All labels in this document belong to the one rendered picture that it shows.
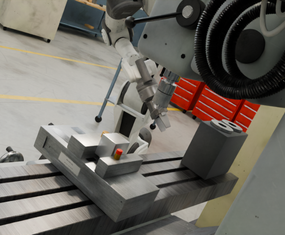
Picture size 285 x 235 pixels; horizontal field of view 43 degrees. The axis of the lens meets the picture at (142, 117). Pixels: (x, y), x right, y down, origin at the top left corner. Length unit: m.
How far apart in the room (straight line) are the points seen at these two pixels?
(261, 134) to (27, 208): 2.10
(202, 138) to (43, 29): 6.15
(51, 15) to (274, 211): 6.83
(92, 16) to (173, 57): 9.97
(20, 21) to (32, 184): 6.28
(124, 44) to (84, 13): 9.07
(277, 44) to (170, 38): 0.27
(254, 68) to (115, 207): 0.45
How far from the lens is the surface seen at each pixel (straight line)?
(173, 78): 0.98
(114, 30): 1.58
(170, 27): 0.90
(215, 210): 2.91
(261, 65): 0.76
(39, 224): 0.81
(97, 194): 0.92
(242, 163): 2.77
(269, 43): 0.76
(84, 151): 0.93
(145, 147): 2.04
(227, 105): 5.96
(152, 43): 0.93
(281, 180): 0.63
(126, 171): 0.96
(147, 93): 1.42
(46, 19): 7.26
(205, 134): 1.35
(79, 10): 10.51
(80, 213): 0.88
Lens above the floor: 1.43
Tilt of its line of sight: 16 degrees down
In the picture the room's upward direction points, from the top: 24 degrees clockwise
